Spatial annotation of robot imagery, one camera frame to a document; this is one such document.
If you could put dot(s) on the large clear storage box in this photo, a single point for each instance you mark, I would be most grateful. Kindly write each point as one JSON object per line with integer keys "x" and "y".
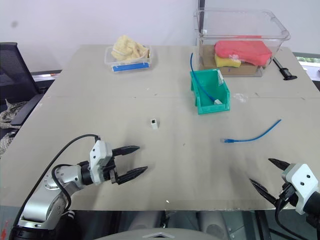
{"x": 250, "y": 25}

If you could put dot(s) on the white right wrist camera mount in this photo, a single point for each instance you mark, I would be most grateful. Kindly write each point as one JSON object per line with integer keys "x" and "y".
{"x": 301, "y": 180}

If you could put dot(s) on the red sponge cloth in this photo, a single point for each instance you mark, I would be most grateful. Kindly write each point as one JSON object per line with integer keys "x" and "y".
{"x": 243, "y": 51}

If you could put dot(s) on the small white connector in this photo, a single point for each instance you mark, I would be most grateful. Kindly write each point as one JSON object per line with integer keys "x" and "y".
{"x": 154, "y": 124}

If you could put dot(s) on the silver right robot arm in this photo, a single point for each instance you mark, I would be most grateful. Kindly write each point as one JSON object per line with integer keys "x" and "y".
{"x": 313, "y": 205}

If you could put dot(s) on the small clear plastic container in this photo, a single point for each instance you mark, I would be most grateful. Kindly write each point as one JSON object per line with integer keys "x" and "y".
{"x": 150, "y": 58}

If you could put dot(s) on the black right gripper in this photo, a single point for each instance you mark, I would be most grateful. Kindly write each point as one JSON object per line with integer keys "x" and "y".
{"x": 290, "y": 197}

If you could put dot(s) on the black caliper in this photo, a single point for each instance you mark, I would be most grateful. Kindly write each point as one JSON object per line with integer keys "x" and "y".
{"x": 283, "y": 71}

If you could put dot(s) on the small clear plastic bag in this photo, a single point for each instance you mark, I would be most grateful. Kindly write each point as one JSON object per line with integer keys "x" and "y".
{"x": 221, "y": 78}

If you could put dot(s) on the clear plastic scrap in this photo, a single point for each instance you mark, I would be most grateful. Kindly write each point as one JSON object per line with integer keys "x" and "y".
{"x": 240, "y": 97}

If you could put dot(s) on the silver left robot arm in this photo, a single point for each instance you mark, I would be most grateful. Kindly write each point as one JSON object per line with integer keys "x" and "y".
{"x": 40, "y": 200}

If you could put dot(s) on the silver robot torso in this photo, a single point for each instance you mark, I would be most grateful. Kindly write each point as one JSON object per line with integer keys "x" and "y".
{"x": 155, "y": 233}

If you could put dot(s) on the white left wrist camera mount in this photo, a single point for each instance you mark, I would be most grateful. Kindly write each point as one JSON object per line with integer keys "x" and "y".
{"x": 98, "y": 160}

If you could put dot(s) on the grey rounded shape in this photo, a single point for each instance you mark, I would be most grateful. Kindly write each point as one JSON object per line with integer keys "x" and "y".
{"x": 222, "y": 222}

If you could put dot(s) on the yellow crumpled cloth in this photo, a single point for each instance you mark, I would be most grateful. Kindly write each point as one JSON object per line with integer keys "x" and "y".
{"x": 127, "y": 48}

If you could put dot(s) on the blue tape label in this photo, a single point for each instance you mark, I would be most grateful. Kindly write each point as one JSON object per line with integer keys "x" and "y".
{"x": 130, "y": 67}

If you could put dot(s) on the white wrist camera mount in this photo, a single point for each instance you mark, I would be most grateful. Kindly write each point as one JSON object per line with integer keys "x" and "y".
{"x": 301, "y": 180}
{"x": 98, "y": 160}

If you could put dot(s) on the green plastic parts bin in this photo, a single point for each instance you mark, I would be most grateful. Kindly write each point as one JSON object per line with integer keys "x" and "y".
{"x": 212, "y": 106}

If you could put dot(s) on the black mesh office chair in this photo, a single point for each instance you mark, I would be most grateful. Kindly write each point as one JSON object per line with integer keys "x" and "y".
{"x": 15, "y": 72}

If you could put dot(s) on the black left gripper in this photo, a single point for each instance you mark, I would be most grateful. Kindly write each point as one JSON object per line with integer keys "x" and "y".
{"x": 110, "y": 172}

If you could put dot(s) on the yellow sponge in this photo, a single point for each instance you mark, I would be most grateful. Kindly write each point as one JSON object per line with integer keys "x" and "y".
{"x": 226, "y": 61}

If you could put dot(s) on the patterned grey fabric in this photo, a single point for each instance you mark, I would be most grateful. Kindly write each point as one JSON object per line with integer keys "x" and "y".
{"x": 7, "y": 112}

